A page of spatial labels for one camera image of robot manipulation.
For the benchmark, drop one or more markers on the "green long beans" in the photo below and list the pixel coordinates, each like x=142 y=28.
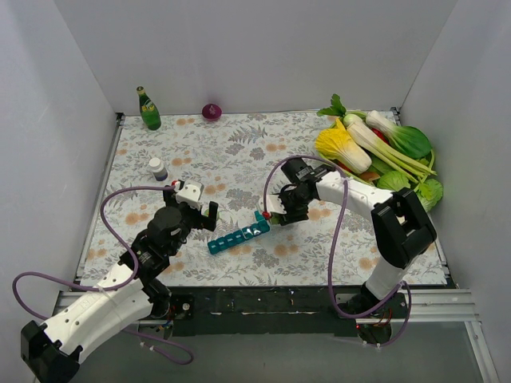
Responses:
x=411 y=169

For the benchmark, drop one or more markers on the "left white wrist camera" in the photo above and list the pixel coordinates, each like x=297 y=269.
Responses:
x=190 y=192

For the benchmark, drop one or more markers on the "red pepper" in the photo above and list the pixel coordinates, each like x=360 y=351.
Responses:
x=380 y=135

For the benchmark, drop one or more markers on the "red onion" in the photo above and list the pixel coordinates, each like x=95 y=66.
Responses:
x=211 y=112

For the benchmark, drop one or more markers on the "green lettuce head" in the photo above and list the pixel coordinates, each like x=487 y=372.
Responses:
x=429 y=193

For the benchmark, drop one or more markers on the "bok choy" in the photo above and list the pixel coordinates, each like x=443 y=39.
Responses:
x=407 y=140

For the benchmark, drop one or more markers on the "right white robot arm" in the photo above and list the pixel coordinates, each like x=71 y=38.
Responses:
x=402 y=228

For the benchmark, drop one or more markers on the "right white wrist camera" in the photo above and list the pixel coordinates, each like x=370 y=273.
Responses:
x=272 y=206

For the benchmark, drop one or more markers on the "teal weekly pill organizer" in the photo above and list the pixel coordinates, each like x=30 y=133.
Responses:
x=259 y=227

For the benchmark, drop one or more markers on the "green pill bottle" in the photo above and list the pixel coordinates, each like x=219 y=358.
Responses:
x=275 y=219

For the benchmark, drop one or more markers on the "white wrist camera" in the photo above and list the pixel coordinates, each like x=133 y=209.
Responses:
x=272 y=206
x=190 y=192

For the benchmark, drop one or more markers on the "floral tablecloth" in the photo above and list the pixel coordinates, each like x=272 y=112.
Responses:
x=233 y=158

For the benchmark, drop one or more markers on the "white pill bottle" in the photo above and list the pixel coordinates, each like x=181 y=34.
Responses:
x=157 y=168

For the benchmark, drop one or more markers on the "green plastic tray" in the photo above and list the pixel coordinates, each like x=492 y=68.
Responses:
x=378 y=167

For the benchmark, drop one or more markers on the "yellow napa cabbage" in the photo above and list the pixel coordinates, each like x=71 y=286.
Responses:
x=335 y=143

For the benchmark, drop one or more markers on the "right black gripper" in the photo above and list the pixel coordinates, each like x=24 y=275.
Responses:
x=290 y=204

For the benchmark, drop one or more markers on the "green leafy herb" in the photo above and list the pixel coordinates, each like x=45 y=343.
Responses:
x=336 y=108

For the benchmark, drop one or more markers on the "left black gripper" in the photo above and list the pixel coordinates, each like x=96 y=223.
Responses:
x=197 y=218

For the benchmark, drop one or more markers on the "green round cabbage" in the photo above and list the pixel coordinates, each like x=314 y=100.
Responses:
x=393 y=181

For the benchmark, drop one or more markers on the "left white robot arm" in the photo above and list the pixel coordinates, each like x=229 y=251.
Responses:
x=55 y=348

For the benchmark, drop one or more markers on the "green glass bottle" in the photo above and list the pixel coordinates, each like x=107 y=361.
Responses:
x=148 y=110

